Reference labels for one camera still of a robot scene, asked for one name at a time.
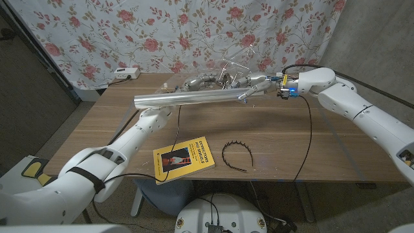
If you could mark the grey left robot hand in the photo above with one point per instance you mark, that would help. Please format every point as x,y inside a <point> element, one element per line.
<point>200,82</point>

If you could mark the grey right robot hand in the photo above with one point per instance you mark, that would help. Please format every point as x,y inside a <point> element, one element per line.
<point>258,82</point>

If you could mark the silver cling film roll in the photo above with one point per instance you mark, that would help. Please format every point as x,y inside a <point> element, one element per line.
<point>187,97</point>

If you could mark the transparent cling film sheet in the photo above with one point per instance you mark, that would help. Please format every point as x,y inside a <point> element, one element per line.
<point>233,64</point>

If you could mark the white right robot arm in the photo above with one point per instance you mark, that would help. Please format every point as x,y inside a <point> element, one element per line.
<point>362,113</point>

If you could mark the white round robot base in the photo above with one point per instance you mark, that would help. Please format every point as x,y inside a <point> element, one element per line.
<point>223,210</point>

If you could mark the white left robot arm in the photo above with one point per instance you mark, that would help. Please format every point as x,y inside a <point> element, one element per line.
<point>81,181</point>

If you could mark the black toothed hair band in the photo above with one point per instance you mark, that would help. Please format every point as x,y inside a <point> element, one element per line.
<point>223,157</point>

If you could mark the yellow book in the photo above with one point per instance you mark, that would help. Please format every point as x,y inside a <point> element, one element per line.
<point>191,160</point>

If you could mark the floral backdrop cloth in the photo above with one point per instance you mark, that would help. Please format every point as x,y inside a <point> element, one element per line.
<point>161,32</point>

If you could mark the white power strip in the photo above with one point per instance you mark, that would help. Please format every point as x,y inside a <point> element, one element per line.
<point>124,73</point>

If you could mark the blue-grey stool under table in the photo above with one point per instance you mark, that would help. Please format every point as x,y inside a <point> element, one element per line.
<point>168,197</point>

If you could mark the grey table leg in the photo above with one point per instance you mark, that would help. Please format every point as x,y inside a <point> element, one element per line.
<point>305,204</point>

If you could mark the white table leg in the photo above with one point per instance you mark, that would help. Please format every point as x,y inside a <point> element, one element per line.
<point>136,204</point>

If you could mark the black box on floor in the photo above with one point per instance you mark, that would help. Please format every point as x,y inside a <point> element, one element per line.
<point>284,226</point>

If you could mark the grey finned module on base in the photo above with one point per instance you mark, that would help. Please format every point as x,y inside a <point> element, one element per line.
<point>215,228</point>

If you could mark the dark grey partition panel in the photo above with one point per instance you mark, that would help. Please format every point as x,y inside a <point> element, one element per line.
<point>26,97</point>

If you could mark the yellow pad with black rim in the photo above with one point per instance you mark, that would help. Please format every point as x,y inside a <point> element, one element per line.
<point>32,168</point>

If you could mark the white floor platform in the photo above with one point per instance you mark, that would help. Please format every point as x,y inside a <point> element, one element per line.
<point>13,178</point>

